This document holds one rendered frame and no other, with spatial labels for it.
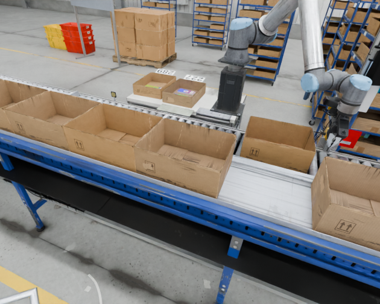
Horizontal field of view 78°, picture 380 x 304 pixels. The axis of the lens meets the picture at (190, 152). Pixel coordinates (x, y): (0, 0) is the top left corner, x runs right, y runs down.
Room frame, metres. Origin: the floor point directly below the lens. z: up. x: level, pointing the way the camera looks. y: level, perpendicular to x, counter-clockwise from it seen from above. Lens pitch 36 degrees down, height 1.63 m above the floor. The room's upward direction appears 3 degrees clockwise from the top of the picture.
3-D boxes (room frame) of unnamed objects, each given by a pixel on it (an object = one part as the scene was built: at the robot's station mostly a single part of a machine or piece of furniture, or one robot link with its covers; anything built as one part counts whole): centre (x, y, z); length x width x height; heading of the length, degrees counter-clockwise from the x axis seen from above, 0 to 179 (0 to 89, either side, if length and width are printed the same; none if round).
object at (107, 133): (1.01, 0.38, 0.96); 0.39 x 0.29 x 0.17; 70
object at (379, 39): (1.32, -0.93, 1.11); 0.12 x 0.05 x 0.88; 70
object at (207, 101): (2.10, 0.04, 0.74); 1.00 x 0.58 x 0.03; 72
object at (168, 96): (2.06, 0.08, 0.80); 0.38 x 0.28 x 0.10; 161
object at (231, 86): (1.88, -0.31, 0.91); 0.26 x 0.26 x 0.33; 72
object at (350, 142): (1.32, -1.00, 0.85); 0.16 x 0.01 x 0.13; 70
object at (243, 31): (1.89, -0.32, 1.35); 0.17 x 0.15 x 0.18; 109
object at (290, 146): (1.23, -0.54, 0.83); 0.39 x 0.29 x 0.17; 73
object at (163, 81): (2.19, 0.37, 0.80); 0.38 x 0.28 x 0.10; 163
